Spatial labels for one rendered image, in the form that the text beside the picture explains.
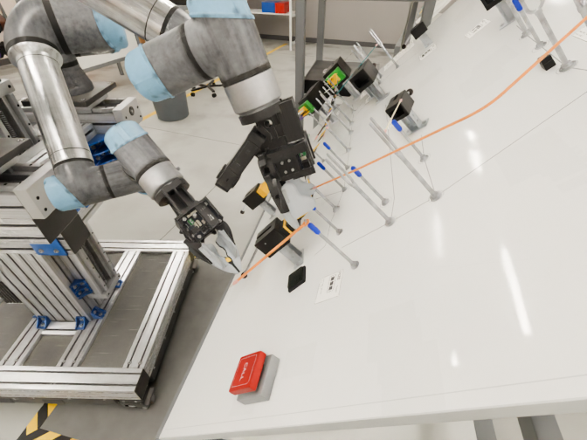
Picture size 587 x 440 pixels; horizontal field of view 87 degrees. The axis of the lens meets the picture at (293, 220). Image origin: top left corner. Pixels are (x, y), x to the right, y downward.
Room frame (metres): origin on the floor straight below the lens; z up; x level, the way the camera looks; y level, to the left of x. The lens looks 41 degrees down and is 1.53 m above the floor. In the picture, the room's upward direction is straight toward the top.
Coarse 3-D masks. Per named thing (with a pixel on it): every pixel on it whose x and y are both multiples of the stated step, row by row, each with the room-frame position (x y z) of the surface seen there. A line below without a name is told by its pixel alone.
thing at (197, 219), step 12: (180, 180) 0.50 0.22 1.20; (168, 192) 0.45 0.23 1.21; (180, 192) 0.48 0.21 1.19; (168, 204) 0.50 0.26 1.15; (180, 204) 0.46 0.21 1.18; (192, 204) 0.44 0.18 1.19; (204, 204) 0.45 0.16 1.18; (180, 216) 0.42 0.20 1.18; (192, 216) 0.43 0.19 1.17; (204, 216) 0.43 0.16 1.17; (216, 216) 0.45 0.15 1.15; (180, 228) 0.42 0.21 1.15; (192, 228) 0.42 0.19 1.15; (204, 228) 0.42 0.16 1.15; (192, 240) 0.39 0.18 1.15
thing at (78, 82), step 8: (64, 64) 1.12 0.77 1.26; (72, 64) 1.14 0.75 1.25; (64, 72) 1.11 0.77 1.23; (72, 72) 1.12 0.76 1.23; (80, 72) 1.15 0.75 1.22; (72, 80) 1.12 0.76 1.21; (80, 80) 1.13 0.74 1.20; (88, 80) 1.17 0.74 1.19; (72, 88) 1.10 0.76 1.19; (80, 88) 1.12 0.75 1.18; (88, 88) 1.14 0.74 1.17; (72, 96) 1.09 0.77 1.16
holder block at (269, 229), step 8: (272, 224) 0.43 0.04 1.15; (264, 232) 0.43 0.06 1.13; (272, 232) 0.40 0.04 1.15; (280, 232) 0.41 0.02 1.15; (256, 240) 0.41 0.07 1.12; (264, 240) 0.40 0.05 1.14; (272, 240) 0.40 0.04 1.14; (280, 240) 0.40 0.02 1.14; (288, 240) 0.40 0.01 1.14; (264, 248) 0.40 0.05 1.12; (272, 248) 0.40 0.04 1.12; (280, 248) 0.40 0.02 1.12; (272, 256) 0.39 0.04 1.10
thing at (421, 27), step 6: (420, 24) 1.02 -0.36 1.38; (414, 30) 1.02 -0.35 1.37; (420, 30) 1.02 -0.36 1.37; (426, 30) 1.01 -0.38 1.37; (414, 36) 1.02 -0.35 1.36; (420, 36) 1.02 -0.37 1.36; (426, 36) 1.02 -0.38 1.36; (426, 42) 1.02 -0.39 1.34; (432, 42) 1.00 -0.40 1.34; (402, 48) 1.04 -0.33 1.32
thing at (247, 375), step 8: (256, 352) 0.21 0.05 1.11; (240, 360) 0.21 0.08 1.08; (248, 360) 0.20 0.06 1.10; (256, 360) 0.19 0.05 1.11; (264, 360) 0.20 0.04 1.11; (240, 368) 0.19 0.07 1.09; (248, 368) 0.19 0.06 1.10; (256, 368) 0.18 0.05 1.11; (240, 376) 0.18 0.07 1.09; (248, 376) 0.17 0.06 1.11; (256, 376) 0.17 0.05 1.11; (232, 384) 0.17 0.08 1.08; (240, 384) 0.17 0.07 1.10; (248, 384) 0.16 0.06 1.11; (256, 384) 0.16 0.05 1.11; (232, 392) 0.16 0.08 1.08; (240, 392) 0.16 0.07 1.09
